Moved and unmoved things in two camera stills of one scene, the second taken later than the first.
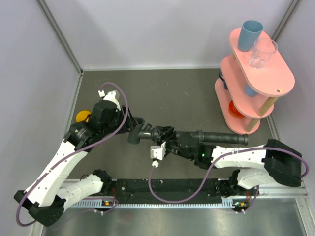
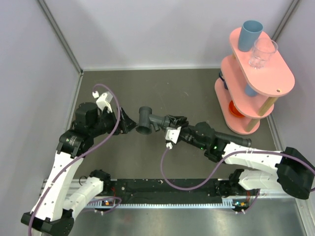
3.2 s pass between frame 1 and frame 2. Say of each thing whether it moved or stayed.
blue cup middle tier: stayed
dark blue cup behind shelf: stayed
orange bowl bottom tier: stayed
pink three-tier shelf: stayed
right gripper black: moved
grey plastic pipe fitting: moved
